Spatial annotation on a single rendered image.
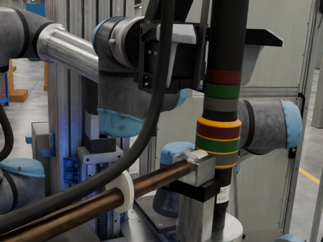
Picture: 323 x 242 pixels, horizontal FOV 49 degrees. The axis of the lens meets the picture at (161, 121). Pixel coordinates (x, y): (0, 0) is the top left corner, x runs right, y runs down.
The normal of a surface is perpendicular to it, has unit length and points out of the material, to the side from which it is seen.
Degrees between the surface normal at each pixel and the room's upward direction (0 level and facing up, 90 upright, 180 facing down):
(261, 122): 71
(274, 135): 101
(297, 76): 90
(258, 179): 90
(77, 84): 90
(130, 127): 93
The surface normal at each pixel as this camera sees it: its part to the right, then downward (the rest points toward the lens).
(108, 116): -0.44, 0.24
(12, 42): 0.80, 0.41
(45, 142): 0.42, 0.25
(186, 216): -0.63, 0.16
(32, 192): 0.83, 0.22
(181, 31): -0.44, -0.63
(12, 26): 0.83, -0.08
